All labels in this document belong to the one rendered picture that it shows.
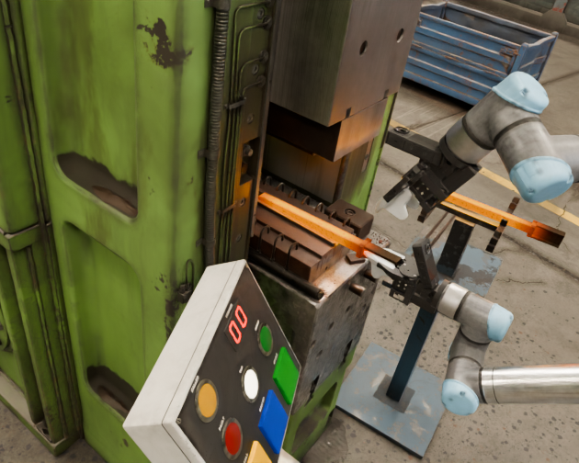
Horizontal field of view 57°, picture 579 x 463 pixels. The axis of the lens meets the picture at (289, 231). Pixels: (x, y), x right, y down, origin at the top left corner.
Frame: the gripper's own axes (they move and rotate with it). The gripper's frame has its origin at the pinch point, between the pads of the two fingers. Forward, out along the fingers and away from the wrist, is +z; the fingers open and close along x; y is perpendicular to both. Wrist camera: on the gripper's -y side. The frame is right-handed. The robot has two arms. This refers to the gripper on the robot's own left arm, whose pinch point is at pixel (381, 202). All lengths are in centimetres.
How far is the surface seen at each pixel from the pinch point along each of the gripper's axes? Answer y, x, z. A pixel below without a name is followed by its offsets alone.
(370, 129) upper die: -14.3, 16.3, 1.3
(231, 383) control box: 6.9, -45.4, 9.5
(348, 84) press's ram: -20.8, 1.3, -11.4
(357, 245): 3.5, 12.6, 23.7
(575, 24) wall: -34, 807, 138
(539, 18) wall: -76, 814, 168
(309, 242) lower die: -4.8, 8.0, 31.2
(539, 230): 35, 66, 13
